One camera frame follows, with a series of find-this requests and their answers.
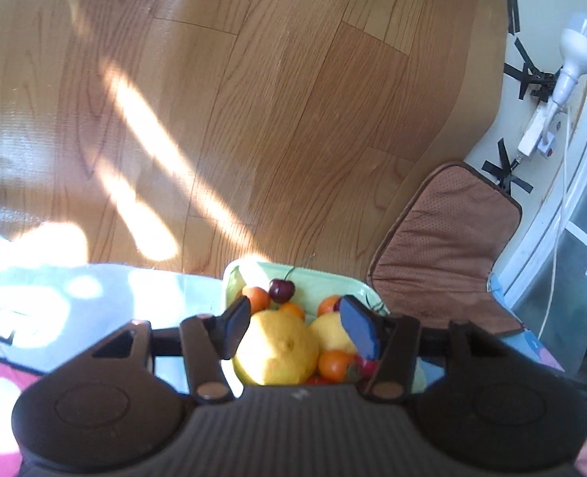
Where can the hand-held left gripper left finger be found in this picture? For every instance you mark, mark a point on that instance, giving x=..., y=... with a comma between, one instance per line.
x=233, y=328

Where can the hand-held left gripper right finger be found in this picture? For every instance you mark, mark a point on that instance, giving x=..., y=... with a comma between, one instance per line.
x=360, y=330

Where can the small red cherry tomato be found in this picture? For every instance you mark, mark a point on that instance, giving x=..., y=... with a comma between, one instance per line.
x=368, y=366

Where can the orange cherry tomato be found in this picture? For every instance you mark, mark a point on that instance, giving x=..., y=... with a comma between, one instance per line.
x=335, y=363
x=257, y=299
x=293, y=310
x=328, y=304

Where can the dark red cherry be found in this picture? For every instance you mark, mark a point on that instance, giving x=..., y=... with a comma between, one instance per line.
x=279, y=289

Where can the light green plastic basket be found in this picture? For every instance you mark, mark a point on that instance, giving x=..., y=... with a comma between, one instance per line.
x=318, y=283

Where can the large red tomato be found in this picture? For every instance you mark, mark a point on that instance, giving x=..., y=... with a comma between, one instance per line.
x=318, y=380

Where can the large yellow lemon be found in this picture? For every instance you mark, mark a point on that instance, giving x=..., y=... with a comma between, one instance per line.
x=330, y=335
x=276, y=353

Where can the brown seat cushion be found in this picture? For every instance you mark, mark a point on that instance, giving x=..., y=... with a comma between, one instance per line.
x=437, y=248

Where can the cartoon printed blanket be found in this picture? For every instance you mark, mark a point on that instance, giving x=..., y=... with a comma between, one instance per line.
x=99, y=288

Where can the black tape cross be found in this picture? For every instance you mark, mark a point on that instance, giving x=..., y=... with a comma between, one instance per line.
x=504, y=169

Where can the glass sliding door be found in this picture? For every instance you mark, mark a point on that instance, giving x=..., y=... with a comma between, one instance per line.
x=576, y=283

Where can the white power strip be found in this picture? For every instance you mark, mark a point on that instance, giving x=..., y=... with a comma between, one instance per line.
x=534, y=131

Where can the black tape cluster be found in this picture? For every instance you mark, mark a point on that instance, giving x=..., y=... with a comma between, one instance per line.
x=534, y=79

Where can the black tape strip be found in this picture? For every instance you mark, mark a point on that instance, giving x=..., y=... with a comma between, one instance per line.
x=512, y=5

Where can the white light bulb with socket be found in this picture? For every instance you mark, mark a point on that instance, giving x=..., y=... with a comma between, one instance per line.
x=579, y=44

